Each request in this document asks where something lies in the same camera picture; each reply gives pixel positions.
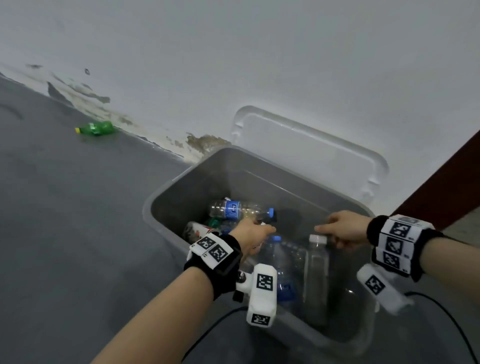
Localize black wrist strap marker tiles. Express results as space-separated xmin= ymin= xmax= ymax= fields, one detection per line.
xmin=183 ymin=232 xmax=243 ymax=301
xmin=366 ymin=214 xmax=445 ymax=283

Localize square white-label plastic bottle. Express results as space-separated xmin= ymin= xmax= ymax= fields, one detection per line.
xmin=302 ymin=233 xmax=332 ymax=329

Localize blue-capped blue-label plastic bottle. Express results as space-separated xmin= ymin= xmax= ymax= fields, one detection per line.
xmin=208 ymin=198 xmax=277 ymax=223

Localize grey plastic storage bin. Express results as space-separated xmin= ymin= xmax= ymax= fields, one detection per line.
xmin=142 ymin=146 xmax=378 ymax=357

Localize pile of assorted plastic bottles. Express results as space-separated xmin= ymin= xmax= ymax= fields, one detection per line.
xmin=182 ymin=217 xmax=361 ymax=335

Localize person's right hand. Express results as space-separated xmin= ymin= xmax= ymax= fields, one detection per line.
xmin=314 ymin=210 xmax=373 ymax=250

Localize brown wooden door frame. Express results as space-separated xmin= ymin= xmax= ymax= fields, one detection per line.
xmin=391 ymin=129 xmax=480 ymax=232

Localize person's left forearm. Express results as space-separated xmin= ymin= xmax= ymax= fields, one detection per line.
xmin=91 ymin=266 xmax=217 ymax=364

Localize white translucent bin lid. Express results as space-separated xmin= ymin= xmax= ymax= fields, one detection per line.
xmin=230 ymin=105 xmax=390 ymax=211

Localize green yellow-capped plastic bottle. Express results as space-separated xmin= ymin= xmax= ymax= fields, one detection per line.
xmin=74 ymin=120 xmax=116 ymax=137

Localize person's left hand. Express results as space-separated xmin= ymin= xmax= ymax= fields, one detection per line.
xmin=228 ymin=218 xmax=277 ymax=263

